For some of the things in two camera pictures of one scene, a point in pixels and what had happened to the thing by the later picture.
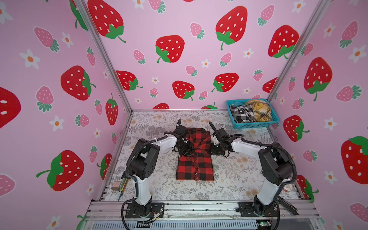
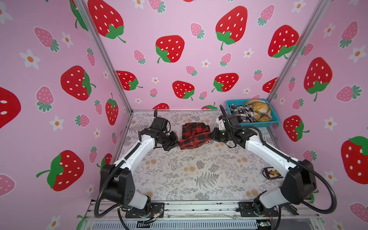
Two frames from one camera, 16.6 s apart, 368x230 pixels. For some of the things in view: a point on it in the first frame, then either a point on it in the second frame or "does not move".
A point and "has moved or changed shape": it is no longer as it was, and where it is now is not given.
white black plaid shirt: (242, 114) does not move
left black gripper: (190, 149) to (174, 142)
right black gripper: (212, 151) to (214, 135)
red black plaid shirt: (198, 166) has moved or changed shape
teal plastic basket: (251, 113) does not move
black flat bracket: (290, 207) does not move
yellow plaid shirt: (262, 110) does not move
